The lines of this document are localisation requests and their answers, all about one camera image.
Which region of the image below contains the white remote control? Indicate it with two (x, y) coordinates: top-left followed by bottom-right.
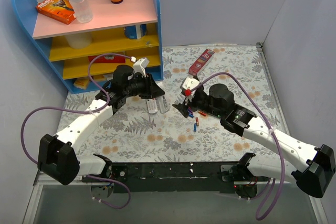
(146, 99), (158, 114)
(156, 95), (170, 114)

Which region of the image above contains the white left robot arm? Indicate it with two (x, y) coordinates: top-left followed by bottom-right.
(37, 65), (165, 185)

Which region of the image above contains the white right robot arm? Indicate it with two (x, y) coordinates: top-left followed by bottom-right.
(174, 78), (335, 198)

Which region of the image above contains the red toothpaste box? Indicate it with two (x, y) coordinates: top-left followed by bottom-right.
(188, 49), (215, 76)

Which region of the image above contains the red box on shelf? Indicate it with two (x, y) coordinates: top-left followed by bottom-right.
(94, 56), (125, 63)

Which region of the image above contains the floral table mat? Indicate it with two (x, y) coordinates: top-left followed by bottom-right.
(54, 45), (292, 163)

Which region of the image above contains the blue white can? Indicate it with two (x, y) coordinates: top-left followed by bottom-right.
(123, 24), (147, 40)

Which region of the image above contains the blue shelf unit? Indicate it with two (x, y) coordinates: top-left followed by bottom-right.
(11, 0), (163, 93)

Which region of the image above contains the white cup on shelf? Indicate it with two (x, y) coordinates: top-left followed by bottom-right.
(65, 32), (92, 49)

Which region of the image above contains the orange razor box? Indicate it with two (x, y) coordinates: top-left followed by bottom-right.
(36, 0), (76, 25)

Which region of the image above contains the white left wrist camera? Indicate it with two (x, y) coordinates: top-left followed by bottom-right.
(130, 57), (150, 77)

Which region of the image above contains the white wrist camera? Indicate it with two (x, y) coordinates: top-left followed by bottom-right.
(130, 57), (150, 77)
(181, 77), (199, 101)

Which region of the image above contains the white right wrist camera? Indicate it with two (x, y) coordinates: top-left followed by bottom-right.
(181, 77), (199, 101)

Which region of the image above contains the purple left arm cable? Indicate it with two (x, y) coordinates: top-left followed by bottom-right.
(20, 53), (137, 210)

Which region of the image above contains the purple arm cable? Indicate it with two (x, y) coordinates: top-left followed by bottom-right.
(193, 72), (286, 221)
(20, 53), (137, 210)

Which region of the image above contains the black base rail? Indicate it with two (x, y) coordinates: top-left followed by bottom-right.
(81, 162), (259, 195)

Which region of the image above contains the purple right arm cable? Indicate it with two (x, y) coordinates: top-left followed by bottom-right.
(193, 72), (286, 221)

